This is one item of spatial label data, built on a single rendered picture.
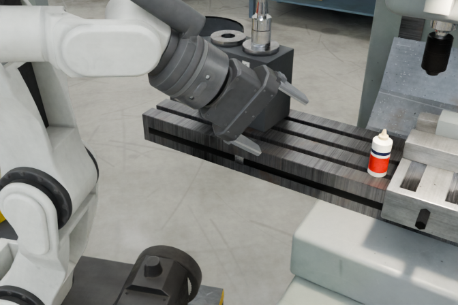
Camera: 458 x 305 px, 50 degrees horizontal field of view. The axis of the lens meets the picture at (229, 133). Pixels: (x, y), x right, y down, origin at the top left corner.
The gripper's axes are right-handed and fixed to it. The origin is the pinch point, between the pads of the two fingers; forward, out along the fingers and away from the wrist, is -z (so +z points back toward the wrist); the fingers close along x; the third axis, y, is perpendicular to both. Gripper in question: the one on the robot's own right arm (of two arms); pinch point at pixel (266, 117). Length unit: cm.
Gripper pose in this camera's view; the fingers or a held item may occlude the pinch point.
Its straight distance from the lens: 71.9
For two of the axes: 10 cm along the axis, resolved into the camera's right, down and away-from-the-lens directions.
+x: 6.2, -7.0, -3.4
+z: -7.6, -4.3, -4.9
